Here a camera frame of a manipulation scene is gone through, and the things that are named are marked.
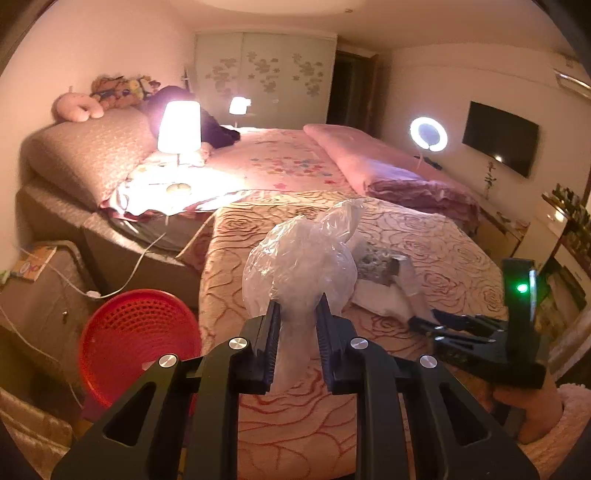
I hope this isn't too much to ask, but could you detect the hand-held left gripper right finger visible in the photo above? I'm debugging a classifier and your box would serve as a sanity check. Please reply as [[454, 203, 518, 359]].
[[316, 293, 539, 480]]

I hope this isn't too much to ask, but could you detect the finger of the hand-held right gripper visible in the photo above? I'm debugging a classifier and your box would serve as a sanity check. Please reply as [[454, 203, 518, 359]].
[[431, 310, 509, 331], [409, 316, 499, 346]]

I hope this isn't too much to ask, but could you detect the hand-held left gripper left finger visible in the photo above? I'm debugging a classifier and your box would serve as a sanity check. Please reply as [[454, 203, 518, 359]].
[[51, 300, 282, 480]]

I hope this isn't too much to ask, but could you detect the clear plastic bag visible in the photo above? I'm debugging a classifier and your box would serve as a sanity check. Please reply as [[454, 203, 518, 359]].
[[242, 199, 368, 393]]

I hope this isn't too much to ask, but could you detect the red plastic basket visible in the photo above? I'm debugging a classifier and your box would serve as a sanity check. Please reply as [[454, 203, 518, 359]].
[[78, 289, 204, 421]]

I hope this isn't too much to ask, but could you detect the person's right forearm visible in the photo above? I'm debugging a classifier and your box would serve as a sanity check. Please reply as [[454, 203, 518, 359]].
[[522, 383, 591, 472]]

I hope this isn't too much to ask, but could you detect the person's right hand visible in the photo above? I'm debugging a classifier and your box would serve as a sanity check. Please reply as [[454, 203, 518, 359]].
[[492, 388, 564, 445]]

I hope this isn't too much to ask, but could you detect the rose patterned blanket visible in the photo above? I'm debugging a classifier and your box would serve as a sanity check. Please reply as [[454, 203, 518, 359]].
[[178, 190, 568, 480]]

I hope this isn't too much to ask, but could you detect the low television cabinet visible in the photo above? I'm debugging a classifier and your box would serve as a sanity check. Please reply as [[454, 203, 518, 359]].
[[471, 191, 532, 261]]

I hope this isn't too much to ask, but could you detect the cluttered white shelf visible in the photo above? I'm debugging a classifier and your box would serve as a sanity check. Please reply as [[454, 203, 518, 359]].
[[531, 182, 591, 384]]

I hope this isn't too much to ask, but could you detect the artificial flower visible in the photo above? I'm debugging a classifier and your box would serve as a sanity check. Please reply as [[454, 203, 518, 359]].
[[482, 159, 497, 199]]

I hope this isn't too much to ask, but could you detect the grey fitted sheet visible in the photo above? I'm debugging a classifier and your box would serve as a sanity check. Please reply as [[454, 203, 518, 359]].
[[108, 212, 208, 252]]

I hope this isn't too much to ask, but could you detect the pink floral bedsheet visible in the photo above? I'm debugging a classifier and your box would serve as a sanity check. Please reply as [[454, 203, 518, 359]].
[[99, 127, 370, 222]]

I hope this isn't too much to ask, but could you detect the folded pink duvet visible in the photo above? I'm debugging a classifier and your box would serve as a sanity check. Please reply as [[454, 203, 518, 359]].
[[302, 124, 481, 217]]

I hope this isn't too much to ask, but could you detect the dark purple pillow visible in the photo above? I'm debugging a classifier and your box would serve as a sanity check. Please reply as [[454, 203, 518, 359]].
[[141, 85, 241, 148]]

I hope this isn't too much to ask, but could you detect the lit table lamp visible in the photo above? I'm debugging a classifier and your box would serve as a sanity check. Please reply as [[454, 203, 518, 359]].
[[157, 100, 202, 195]]

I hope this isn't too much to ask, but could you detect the small lit lamp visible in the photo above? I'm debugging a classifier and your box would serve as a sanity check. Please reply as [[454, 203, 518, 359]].
[[229, 97, 250, 127]]

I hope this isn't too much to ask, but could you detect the brown nightstand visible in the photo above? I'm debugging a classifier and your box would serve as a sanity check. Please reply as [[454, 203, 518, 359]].
[[0, 240, 112, 416]]

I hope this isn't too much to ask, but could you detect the floral sliding wardrobe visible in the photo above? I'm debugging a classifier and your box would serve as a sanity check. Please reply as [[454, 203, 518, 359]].
[[194, 31, 337, 130]]

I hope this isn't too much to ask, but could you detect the dark wooden door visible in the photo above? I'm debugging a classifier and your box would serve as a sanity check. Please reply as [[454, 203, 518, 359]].
[[327, 48, 393, 139]]

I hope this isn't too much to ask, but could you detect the colourful book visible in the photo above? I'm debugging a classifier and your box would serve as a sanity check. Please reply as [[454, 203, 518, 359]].
[[10, 246, 58, 282]]

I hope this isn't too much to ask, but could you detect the golden patterned cloth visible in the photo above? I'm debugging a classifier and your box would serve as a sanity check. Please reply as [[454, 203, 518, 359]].
[[0, 385, 75, 467]]

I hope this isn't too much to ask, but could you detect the brown headboard cushion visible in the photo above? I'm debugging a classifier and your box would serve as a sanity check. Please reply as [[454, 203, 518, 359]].
[[21, 107, 160, 210]]

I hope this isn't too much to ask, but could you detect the colourful plush toy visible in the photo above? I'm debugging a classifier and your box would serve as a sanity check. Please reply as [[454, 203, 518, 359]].
[[129, 74, 160, 100]]

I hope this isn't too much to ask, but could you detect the brown teddy bear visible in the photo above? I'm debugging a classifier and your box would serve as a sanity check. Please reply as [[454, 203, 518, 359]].
[[91, 74, 144, 112]]

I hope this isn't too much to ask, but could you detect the pink plush toy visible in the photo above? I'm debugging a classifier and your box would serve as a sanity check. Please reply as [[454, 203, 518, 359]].
[[52, 85, 103, 123]]

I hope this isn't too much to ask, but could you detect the white lamp cable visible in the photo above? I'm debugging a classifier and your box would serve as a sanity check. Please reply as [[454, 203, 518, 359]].
[[18, 196, 174, 300]]

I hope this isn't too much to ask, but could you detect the wall television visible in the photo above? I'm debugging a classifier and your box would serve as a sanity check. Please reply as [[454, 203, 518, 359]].
[[462, 102, 540, 178]]

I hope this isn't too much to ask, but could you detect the ring light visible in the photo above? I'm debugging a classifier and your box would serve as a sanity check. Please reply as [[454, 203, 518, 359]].
[[409, 115, 447, 174]]

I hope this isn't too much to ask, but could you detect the thin white cable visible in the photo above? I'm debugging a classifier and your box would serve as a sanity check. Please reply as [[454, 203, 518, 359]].
[[0, 302, 86, 409]]

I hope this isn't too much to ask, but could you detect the brown upholstered bed frame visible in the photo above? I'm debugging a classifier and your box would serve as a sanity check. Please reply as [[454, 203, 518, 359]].
[[16, 185, 208, 296]]

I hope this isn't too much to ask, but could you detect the wall air conditioner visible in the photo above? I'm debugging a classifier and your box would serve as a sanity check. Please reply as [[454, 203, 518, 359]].
[[553, 51, 591, 90]]

